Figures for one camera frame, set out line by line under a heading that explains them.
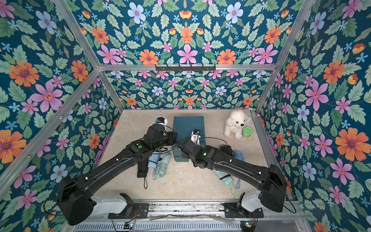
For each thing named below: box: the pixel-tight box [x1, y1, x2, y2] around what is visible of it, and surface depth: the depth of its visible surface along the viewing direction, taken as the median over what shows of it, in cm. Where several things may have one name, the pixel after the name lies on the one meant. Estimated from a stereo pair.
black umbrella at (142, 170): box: [137, 157, 149, 189], surface depth 86 cm
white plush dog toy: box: [223, 109, 251, 140], surface depth 95 cm
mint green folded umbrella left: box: [152, 153, 172, 181], surface depth 87 cm
